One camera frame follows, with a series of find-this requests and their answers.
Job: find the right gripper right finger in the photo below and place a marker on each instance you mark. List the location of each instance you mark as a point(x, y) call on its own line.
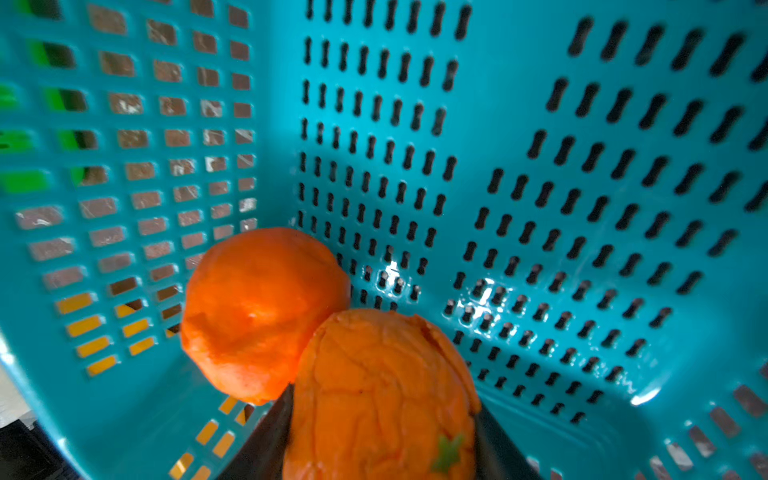
point(497, 457)

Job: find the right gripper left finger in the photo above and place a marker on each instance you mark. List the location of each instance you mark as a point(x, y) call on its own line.
point(262, 455)

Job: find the orange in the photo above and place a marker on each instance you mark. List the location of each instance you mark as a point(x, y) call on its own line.
point(381, 395)
point(252, 305)

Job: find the yellow plastic tray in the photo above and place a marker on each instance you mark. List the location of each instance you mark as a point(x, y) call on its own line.
point(156, 416)

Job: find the teal plastic basket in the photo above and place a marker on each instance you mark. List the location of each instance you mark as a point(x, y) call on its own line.
point(574, 191)

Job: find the green plastic basket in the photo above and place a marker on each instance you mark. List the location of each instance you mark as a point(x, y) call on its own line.
point(45, 100)

